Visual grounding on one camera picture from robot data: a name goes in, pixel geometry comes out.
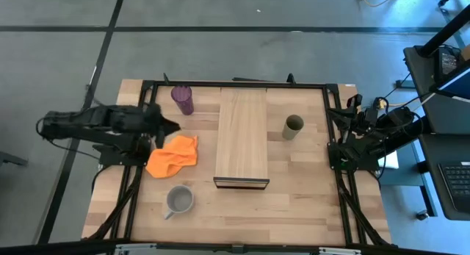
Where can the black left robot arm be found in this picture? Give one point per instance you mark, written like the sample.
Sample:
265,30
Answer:
92,119

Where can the black aluminium table frame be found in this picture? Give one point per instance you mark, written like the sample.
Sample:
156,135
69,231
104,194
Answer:
332,97

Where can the grey chair leg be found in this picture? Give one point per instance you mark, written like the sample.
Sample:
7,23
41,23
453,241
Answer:
12,159

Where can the black caster wheel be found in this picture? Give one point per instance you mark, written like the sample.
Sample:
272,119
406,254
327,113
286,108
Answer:
422,215

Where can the silver bracket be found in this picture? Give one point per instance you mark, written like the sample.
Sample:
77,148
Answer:
339,251
134,249

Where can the black monitor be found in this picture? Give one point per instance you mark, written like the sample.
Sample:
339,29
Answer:
455,82

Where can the black diagonal pole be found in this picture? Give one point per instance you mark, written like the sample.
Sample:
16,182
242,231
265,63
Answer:
446,31

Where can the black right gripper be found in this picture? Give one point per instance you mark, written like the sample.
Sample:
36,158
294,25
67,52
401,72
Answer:
358,117

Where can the black desk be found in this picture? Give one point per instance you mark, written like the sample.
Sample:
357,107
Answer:
440,115

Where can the purple ribbed plastic tumbler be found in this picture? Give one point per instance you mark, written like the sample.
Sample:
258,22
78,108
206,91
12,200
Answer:
183,100

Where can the black keyboard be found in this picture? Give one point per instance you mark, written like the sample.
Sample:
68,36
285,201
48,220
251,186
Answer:
457,187

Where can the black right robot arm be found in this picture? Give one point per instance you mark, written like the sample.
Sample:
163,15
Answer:
389,126

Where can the orange cloth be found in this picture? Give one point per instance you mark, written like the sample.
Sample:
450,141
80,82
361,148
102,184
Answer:
172,157

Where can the black crossbar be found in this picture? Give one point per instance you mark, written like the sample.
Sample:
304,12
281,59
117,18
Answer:
55,247

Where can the small black screen device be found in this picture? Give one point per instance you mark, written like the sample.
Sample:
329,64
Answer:
447,64

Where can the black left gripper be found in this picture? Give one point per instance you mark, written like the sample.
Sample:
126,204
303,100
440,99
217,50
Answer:
154,119

